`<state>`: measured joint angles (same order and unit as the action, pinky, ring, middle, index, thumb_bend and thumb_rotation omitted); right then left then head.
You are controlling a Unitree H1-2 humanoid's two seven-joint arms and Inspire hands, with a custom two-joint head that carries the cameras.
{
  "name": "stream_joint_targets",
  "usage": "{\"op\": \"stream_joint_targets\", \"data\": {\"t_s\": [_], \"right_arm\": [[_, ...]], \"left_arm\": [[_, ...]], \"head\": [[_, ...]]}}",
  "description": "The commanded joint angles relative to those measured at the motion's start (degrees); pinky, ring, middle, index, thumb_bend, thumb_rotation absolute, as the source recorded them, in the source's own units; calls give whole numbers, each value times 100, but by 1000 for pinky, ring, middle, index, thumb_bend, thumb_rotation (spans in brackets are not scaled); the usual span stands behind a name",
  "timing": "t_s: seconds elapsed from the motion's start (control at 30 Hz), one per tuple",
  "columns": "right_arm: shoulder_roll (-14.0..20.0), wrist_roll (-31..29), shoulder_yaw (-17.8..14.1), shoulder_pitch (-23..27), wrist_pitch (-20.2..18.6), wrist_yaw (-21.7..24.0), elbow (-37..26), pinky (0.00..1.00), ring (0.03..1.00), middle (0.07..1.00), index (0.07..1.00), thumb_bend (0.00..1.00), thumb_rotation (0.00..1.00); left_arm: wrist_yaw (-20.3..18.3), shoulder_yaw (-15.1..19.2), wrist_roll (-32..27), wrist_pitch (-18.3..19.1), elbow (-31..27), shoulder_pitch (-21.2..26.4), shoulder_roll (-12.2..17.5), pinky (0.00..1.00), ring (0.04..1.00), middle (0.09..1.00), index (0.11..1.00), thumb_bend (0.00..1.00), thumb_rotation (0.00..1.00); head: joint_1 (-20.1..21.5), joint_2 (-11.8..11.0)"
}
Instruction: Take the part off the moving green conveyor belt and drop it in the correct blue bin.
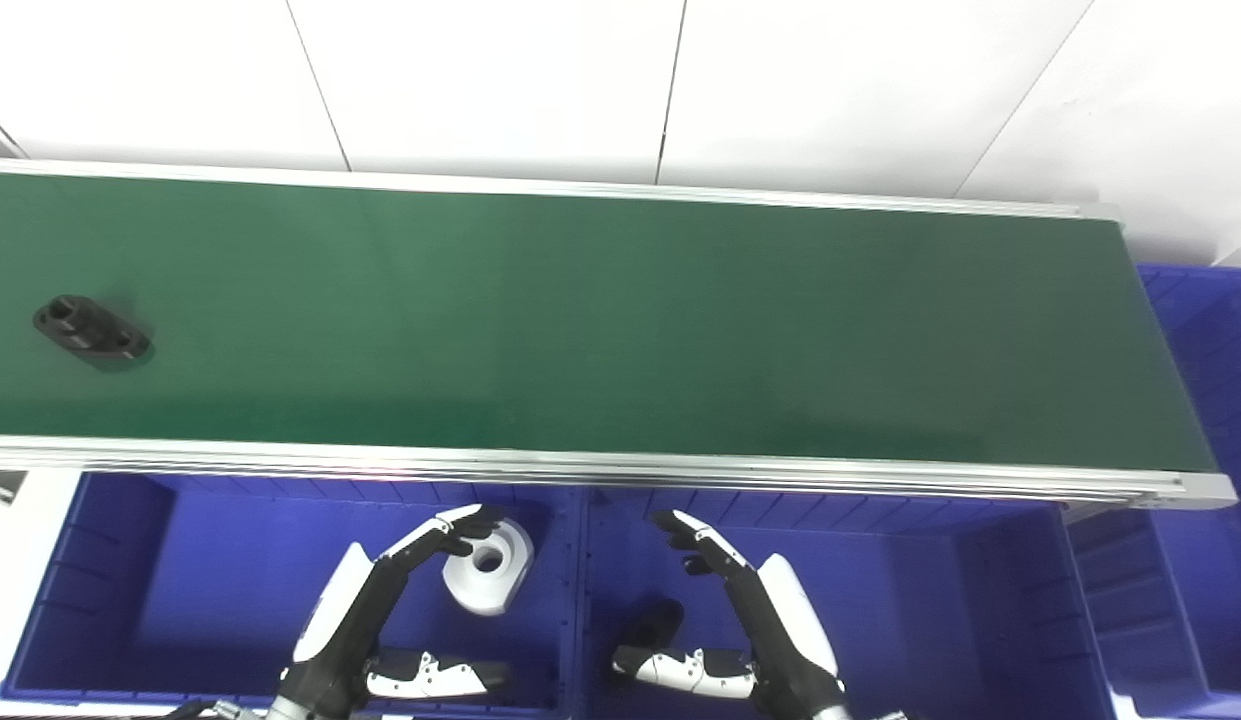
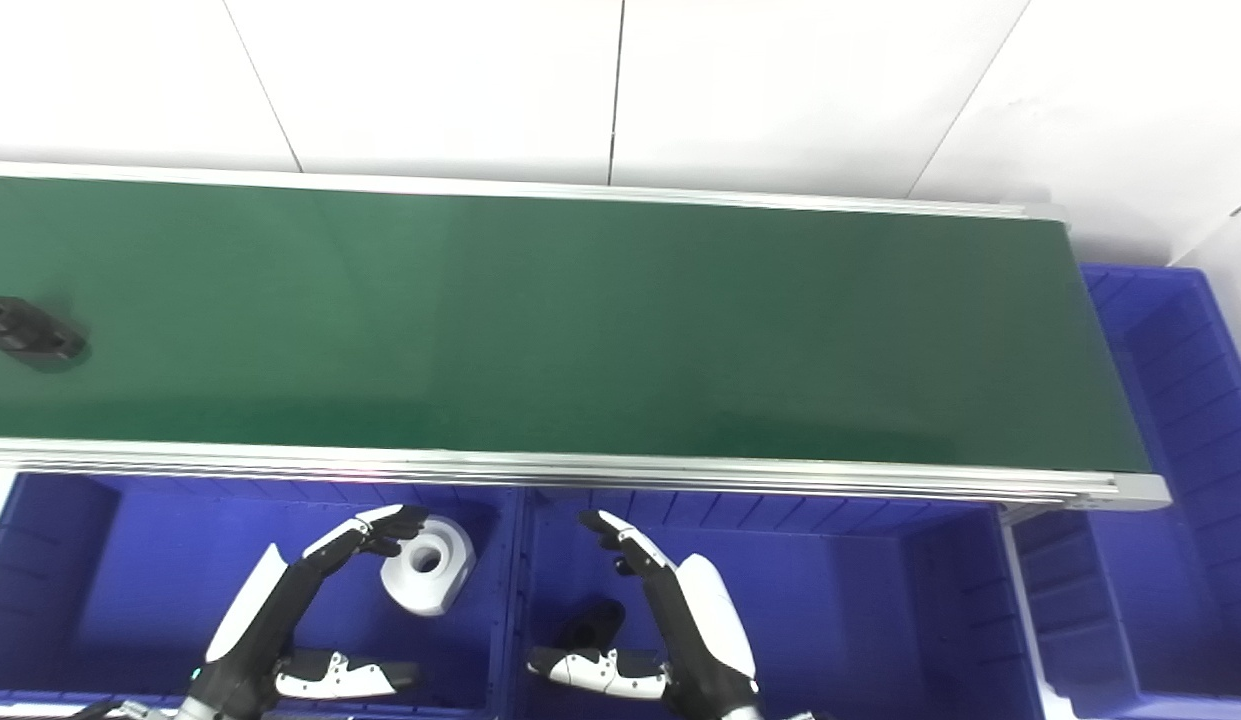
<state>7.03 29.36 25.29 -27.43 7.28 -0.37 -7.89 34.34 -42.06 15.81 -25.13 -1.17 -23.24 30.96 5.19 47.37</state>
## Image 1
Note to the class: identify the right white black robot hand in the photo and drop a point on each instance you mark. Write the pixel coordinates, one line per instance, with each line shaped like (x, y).
(795, 630)

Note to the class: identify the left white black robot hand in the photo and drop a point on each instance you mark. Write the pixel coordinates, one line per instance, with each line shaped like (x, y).
(330, 620)

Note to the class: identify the black flange part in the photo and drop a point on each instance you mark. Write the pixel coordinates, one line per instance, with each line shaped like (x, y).
(90, 330)
(655, 620)

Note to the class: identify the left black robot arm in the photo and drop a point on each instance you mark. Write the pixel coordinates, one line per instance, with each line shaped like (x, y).
(285, 711)

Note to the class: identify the blue plastic bin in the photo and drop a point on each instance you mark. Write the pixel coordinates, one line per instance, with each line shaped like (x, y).
(1210, 420)
(910, 610)
(210, 580)

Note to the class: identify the white hexagonal bushing part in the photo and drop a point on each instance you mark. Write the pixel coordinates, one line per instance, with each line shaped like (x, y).
(505, 575)

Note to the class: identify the green conveyor belt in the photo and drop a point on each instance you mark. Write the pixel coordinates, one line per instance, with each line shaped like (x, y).
(620, 470)
(620, 330)

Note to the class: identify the grey metal bracket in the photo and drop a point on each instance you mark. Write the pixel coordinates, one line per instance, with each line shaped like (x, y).
(2, 485)

